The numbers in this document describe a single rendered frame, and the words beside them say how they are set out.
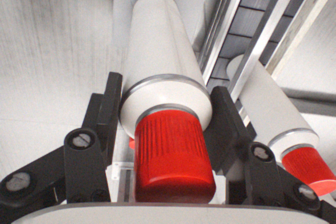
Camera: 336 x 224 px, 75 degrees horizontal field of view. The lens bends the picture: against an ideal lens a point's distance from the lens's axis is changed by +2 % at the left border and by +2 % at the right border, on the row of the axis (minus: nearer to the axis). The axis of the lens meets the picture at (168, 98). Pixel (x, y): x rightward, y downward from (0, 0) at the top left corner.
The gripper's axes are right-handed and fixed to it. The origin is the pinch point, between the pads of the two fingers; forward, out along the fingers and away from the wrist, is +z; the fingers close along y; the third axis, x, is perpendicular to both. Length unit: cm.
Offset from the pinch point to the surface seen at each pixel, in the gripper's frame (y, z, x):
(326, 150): 45, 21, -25
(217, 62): 11.2, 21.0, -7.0
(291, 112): 14.9, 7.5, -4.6
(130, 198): 1.3, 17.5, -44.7
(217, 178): 12.7, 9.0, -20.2
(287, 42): 18.3, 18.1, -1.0
